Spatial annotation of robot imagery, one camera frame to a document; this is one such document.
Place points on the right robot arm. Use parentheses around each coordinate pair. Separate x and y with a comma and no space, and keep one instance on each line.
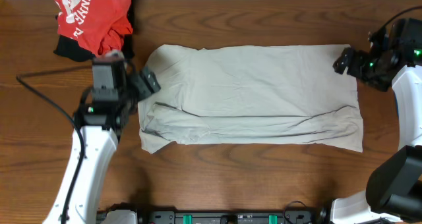
(393,191)

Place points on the black folded garment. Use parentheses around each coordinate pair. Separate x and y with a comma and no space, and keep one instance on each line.
(69,49)

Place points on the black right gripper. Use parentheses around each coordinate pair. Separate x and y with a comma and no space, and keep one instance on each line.
(359,56)

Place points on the beige t-shirt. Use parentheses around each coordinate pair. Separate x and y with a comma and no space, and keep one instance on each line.
(250,95)

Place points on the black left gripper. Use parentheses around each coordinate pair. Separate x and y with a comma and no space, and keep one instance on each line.
(144,91)

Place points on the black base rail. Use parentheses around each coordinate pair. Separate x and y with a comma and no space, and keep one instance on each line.
(177,217)

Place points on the red printed t-shirt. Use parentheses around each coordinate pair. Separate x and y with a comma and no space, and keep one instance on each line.
(98,26)

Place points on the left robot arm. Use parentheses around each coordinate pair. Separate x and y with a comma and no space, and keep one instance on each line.
(102,114)

